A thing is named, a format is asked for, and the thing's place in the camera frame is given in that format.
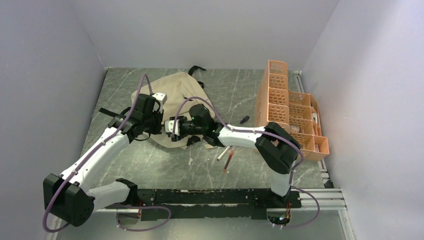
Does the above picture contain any beige canvas backpack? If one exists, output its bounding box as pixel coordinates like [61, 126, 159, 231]
[98, 65, 216, 152]

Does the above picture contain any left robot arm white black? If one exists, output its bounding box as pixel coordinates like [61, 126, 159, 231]
[43, 92, 168, 227]

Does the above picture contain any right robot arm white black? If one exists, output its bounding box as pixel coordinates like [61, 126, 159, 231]
[164, 104, 300, 207]

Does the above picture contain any white red marker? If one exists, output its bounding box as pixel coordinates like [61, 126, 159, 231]
[216, 146, 231, 161]

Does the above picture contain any red pen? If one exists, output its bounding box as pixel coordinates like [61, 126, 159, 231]
[222, 146, 236, 173]

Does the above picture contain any orange plastic file organizer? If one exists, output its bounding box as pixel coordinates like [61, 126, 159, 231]
[254, 60, 330, 161]

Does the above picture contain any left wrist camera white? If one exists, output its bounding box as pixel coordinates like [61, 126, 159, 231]
[152, 92, 168, 104]

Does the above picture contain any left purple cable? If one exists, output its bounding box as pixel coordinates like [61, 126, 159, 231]
[42, 73, 172, 233]

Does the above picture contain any purple cable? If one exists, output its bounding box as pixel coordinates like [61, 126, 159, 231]
[172, 96, 321, 230]
[42, 73, 172, 233]

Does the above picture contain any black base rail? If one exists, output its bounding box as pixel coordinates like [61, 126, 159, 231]
[138, 188, 302, 221]

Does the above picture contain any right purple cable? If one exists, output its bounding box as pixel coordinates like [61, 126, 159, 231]
[172, 96, 321, 230]

